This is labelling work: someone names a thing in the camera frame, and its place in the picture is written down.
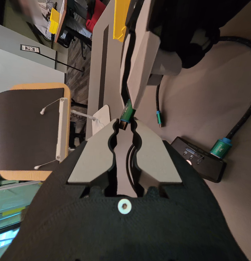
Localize small yellow bin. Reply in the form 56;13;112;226
49;8;61;33

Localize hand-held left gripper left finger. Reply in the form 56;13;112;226
67;119;120;184

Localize background wooden-edged table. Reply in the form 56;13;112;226
34;0;68;43

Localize black and white marker sign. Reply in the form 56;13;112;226
20;44;40;54

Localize black board with wooden rim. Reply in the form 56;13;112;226
0;83;72;181

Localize thin black cable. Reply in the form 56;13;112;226
125;144;137;196

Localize black pole stand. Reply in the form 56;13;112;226
39;53;85;77

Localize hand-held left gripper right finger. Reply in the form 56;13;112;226
131;118;183;187

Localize thin braided cable small plug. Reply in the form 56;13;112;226
156;85;165;128

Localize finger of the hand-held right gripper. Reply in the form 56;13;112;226
126;0;161;110
119;32;136;107

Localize person's right forearm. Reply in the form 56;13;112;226
220;0;251;28

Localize braided hdmi cable green plug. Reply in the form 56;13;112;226
209;36;251;160
119;99;136;131

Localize black hdmi switch box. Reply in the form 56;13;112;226
170;136;227;183

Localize white stand with clear arms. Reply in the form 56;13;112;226
70;105;111;141

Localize red bin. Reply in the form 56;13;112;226
86;0;106;32

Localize yellow plastic bin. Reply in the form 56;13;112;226
113;0;131;42

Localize person's right hand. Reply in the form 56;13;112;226
148;0;226;69

